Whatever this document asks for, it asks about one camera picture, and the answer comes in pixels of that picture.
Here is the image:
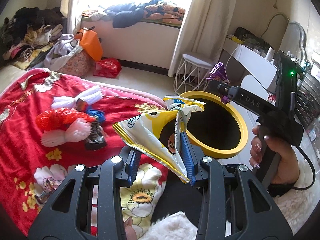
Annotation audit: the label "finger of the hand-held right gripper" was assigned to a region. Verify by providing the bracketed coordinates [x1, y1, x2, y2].
[207, 79, 278, 117]

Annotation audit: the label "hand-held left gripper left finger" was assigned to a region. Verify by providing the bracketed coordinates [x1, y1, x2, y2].
[27, 146, 143, 240]

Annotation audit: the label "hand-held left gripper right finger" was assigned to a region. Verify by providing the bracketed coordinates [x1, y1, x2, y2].
[180, 132, 293, 240]

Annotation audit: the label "yellow round waste bin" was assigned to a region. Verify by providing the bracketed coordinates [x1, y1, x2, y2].
[179, 91, 249, 158]

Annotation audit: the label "purple snack packet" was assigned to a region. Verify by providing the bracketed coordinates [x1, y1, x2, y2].
[206, 62, 229, 104]

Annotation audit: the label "yellow white snack bag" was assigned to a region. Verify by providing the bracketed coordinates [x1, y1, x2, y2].
[112, 95, 206, 183]

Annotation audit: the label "white foam fruit net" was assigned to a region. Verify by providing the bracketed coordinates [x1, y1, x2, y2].
[41, 119, 92, 147]
[52, 85, 103, 109]

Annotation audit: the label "person's right forearm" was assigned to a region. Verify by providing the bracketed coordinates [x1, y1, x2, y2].
[269, 172, 319, 233]

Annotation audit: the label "person's left forearm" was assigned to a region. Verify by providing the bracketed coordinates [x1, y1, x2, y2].
[144, 211, 198, 240]

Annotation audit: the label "person's right hand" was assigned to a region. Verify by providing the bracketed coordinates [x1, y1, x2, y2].
[250, 126, 301, 187]

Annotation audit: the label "person's left hand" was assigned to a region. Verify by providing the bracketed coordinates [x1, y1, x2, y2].
[124, 217, 137, 240]

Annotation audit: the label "cluttered dark shelf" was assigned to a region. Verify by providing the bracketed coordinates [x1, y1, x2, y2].
[296, 60, 320, 133]

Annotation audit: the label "white vanity table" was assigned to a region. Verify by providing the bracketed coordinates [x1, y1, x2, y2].
[222, 36, 283, 105]

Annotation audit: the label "dark cloth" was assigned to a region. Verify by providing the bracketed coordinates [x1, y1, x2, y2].
[151, 172, 203, 224]

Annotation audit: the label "dark shiny wrapper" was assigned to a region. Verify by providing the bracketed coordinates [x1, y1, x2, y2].
[84, 120, 108, 150]

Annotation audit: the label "blue crumpled wrapper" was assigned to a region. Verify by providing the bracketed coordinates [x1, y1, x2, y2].
[86, 106, 105, 123]

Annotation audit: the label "olive green bag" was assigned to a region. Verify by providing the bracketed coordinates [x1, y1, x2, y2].
[234, 26, 270, 47]

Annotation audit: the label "pink fleece blanket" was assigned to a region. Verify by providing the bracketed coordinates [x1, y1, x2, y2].
[82, 79, 163, 110]

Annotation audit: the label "silver framed mirror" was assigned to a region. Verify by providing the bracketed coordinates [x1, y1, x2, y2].
[286, 20, 307, 59]

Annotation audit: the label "cream curtain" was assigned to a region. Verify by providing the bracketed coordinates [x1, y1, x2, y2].
[61, 0, 87, 34]
[167, 0, 240, 77]

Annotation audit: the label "red foam fruit net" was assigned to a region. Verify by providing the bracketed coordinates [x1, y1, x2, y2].
[36, 107, 97, 132]

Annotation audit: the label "red plastic bag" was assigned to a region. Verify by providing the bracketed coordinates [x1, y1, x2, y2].
[93, 57, 122, 78]

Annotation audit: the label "red floral blanket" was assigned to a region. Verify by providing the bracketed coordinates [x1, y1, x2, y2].
[0, 69, 170, 237]

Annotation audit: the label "floral fabric bag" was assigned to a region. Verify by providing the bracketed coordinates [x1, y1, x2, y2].
[57, 51, 93, 78]

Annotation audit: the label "white window seat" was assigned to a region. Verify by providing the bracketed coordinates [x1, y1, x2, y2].
[80, 17, 183, 69]

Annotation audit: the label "orange patterned quilt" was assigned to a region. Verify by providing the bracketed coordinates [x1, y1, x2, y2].
[144, 0, 187, 25]

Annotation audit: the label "orange paper bag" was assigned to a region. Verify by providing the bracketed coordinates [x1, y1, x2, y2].
[75, 27, 103, 62]

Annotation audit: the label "pale lilac garment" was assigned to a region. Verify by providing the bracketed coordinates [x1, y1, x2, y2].
[45, 34, 80, 70]

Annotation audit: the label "beige bed sheet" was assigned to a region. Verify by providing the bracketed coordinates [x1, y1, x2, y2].
[0, 65, 29, 95]

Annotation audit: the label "folded light clothes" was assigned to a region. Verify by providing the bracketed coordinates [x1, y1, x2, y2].
[82, 9, 110, 22]

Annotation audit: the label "pile of mixed clothes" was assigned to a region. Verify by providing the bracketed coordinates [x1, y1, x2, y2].
[0, 6, 68, 69]

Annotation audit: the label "white power cable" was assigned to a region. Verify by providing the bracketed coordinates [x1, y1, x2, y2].
[226, 45, 241, 77]

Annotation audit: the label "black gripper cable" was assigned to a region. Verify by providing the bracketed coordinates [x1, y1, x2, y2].
[291, 144, 316, 190]

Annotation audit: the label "white wire stool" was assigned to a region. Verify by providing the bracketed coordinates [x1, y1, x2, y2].
[174, 53, 220, 95]

